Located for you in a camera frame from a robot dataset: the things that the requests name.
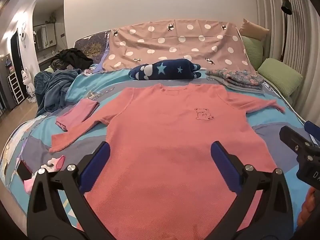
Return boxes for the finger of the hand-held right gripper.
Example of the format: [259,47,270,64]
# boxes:
[279,126,320,155]
[305,121,320,145]

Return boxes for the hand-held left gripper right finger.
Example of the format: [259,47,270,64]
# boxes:
[210,141,294,240]

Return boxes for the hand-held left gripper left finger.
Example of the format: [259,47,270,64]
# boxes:
[27,141,118,240]

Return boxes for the pink knit sweater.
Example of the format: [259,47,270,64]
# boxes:
[49,83,286,240]

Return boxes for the black clothes pile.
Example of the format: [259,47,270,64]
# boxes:
[51,48,94,70]

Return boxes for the person's right hand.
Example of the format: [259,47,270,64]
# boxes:
[299,186,318,231]

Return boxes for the blue patterned bedspread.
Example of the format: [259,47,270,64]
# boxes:
[0,65,316,240]

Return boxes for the pink folded pants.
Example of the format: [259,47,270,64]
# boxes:
[55,98,100,132]

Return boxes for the green ribbed pillow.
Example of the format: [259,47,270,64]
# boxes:
[257,58,303,98]
[241,36,264,70]

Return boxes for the grey folded garment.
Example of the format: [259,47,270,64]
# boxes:
[210,76,265,95]

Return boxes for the floral folded garment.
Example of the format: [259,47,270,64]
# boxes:
[205,69,265,87]

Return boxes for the dark teal blanket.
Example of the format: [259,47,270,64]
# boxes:
[34,69,82,117]

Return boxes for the grey pleated curtain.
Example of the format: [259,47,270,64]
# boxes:
[255,0,320,130]

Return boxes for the white bear figurine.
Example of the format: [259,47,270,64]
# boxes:
[21,66,37,103]

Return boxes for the white shelf rack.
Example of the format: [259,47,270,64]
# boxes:
[7,73,25,105]

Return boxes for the beige pillow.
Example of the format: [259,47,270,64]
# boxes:
[239,18,270,42]

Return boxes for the navy star plush blanket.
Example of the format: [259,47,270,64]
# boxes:
[128,59,202,81]

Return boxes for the purple tree print sheet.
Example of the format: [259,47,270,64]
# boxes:
[75,30,110,68]

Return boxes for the black floor lamp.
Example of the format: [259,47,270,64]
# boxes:
[280,0,293,63]

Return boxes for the pink polka dot sheet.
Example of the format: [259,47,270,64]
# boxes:
[101,19,258,75]

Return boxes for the mirrored wall cabinet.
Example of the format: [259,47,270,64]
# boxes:
[34,22,57,50]

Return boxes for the white bear wall decoration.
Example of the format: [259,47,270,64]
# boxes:
[19,22,28,49]

